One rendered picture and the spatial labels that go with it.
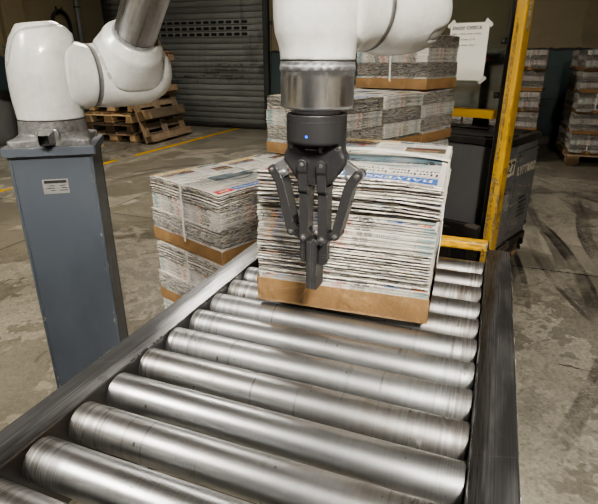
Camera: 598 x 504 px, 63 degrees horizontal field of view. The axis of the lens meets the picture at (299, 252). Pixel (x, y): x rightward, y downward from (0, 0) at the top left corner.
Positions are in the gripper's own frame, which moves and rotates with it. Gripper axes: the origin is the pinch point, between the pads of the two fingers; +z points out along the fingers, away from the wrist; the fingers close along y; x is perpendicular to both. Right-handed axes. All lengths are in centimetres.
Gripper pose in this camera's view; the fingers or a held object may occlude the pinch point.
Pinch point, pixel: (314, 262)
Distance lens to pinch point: 68.2
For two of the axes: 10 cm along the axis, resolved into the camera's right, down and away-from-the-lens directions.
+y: -9.3, -1.3, 3.4
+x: -3.6, 3.4, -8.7
